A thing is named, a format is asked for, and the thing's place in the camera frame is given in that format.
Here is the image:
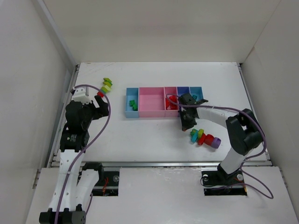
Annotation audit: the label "green yellow red lego stack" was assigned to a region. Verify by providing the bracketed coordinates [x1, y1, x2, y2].
[98, 77, 113, 97]

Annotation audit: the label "multicolour lego chain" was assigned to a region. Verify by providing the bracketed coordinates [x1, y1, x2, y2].
[189, 128, 221, 150]

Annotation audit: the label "green lego brick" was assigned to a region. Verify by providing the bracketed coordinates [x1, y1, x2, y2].
[129, 100, 138, 111]

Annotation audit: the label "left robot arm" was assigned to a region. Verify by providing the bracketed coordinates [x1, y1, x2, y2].
[39, 95, 111, 224]

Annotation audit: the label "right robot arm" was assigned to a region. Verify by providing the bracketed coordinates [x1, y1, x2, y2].
[178, 93, 266, 180]

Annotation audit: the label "red legos in bin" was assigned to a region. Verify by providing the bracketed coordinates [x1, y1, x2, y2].
[165, 95, 178, 111]

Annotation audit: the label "purple blue bin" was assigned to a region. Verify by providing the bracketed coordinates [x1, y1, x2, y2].
[177, 86, 190, 96]

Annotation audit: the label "left light blue bin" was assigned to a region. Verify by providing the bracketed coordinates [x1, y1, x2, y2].
[125, 88, 139, 119]

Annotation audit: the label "large pink bin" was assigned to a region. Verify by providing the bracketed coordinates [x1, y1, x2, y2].
[138, 87, 166, 118]

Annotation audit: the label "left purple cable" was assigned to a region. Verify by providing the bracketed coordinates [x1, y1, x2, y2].
[55, 84, 112, 224]

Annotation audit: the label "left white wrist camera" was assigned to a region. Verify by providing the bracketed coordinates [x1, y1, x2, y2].
[71, 87, 93, 105]

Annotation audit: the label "aluminium rail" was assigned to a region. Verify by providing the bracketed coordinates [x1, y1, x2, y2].
[47, 160, 273, 168]

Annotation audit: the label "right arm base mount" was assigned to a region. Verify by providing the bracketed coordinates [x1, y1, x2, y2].
[200, 170, 247, 196]

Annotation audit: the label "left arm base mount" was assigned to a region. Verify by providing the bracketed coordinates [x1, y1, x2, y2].
[92, 170, 120, 196]

